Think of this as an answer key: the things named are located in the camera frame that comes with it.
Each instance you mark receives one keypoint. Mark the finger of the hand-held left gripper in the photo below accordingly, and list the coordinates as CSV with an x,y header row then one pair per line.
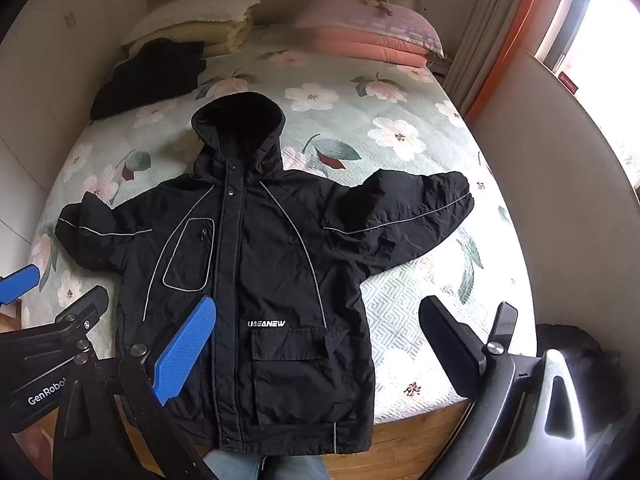
x,y
20,282
85,307

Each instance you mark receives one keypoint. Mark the salmon folded blanket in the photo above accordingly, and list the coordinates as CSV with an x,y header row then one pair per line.
x,y
360,45

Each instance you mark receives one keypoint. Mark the orange curtain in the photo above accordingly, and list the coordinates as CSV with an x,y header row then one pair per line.
x,y
520,20

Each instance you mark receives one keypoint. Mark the black garment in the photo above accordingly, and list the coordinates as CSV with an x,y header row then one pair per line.
x,y
150,75

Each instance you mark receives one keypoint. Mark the person's blue jeans legs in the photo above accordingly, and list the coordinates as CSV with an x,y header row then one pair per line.
x,y
265,466

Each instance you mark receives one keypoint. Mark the floral quilted bed cover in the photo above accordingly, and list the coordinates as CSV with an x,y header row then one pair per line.
x,y
390,125

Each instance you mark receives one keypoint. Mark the white wardrobe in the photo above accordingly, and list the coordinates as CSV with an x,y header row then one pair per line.
x,y
45,85

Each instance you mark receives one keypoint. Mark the beige curtain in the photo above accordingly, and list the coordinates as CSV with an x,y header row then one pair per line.
x,y
492,25

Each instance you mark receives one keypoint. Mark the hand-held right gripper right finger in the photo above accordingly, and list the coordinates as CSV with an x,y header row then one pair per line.
x,y
450,345

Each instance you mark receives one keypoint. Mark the pink pillow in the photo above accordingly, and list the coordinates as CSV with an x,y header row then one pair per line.
x,y
370,20

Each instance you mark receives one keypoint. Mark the window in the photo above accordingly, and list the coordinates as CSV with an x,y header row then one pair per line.
x,y
605,50

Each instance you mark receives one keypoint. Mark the cream folded blanket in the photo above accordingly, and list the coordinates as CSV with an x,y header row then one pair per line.
x,y
220,40

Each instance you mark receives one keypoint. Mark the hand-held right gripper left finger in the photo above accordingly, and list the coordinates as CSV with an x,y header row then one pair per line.
x,y
182,355

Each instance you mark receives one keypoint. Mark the white pillow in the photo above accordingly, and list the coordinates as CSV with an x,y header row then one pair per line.
x,y
195,12

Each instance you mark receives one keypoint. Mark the small red box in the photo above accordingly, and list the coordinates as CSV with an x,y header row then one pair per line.
x,y
569,82

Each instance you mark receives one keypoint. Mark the black hooded jacket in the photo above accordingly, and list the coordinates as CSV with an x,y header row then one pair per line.
x,y
280,260

